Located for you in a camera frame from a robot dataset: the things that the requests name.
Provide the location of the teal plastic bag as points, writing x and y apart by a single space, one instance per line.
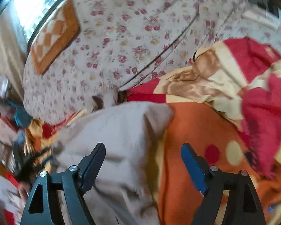
21 117

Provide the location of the beige grey jacket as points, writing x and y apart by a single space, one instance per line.
121 194

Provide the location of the red yellow checkered blanket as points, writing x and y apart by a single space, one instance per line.
226 104

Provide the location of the beige curtain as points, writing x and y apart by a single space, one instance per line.
13 49

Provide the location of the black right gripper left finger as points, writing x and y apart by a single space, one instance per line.
43 207

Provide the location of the orange checkered plush cushion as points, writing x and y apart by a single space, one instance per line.
55 35

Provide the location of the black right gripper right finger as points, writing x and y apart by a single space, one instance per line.
243 205

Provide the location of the person's left hand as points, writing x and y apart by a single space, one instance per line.
24 189

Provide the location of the floral white duvet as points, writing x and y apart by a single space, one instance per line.
123 43

